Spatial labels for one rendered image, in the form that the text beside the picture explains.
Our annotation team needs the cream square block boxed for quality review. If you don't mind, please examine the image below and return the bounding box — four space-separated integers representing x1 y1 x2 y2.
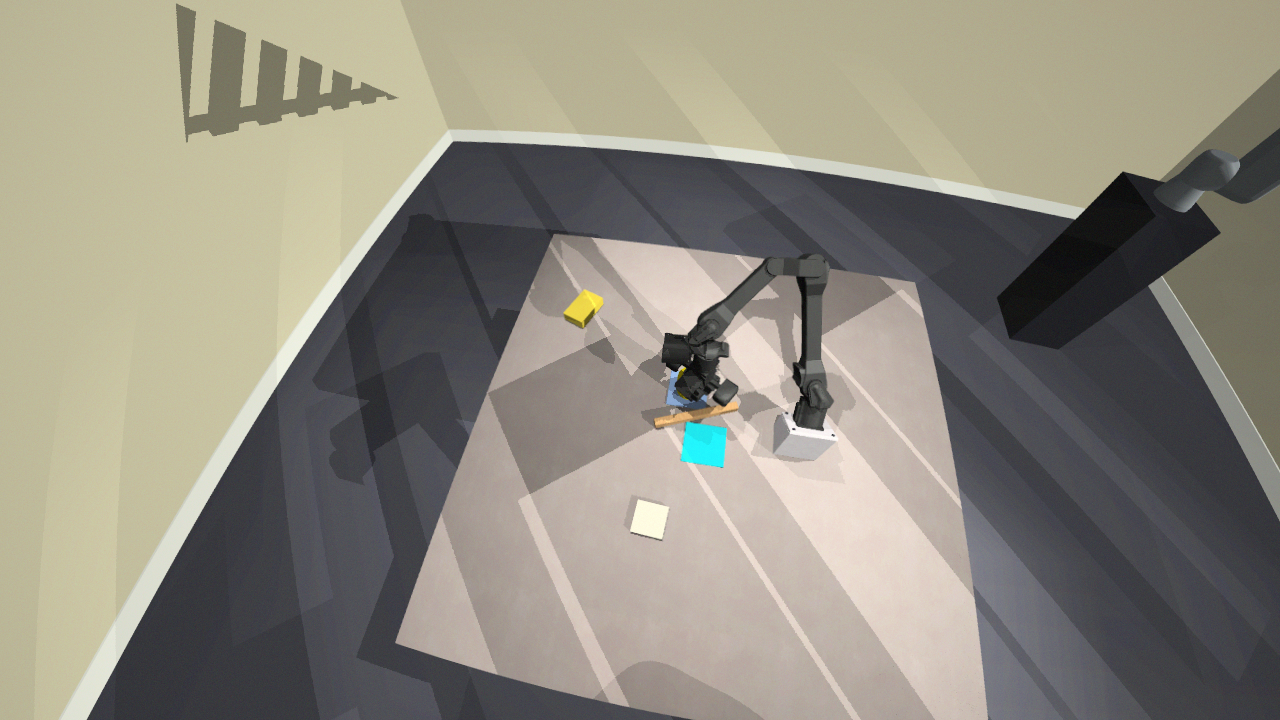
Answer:
630 498 669 539

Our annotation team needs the yellow block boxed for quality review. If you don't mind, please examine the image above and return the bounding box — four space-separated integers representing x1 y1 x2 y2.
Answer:
564 290 603 328

